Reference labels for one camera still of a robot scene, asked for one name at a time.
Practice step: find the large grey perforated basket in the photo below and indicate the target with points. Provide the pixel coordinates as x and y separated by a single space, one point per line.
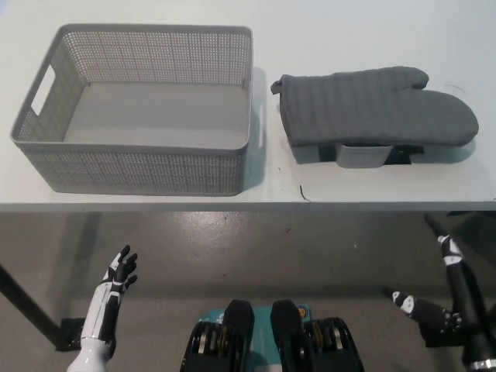
155 166

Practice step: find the black table leg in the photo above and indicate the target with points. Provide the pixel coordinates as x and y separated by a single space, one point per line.
27 302

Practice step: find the grey quilted oven glove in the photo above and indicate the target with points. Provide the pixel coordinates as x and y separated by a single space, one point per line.
368 108

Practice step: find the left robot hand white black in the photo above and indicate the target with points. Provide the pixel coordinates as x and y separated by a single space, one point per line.
108 286

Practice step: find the small grey perforated container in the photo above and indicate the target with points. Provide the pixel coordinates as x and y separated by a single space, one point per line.
358 157

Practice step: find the thin black thread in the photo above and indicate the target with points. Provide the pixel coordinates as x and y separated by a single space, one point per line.
303 193
457 87

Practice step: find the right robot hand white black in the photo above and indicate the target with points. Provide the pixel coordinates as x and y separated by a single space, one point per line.
465 302

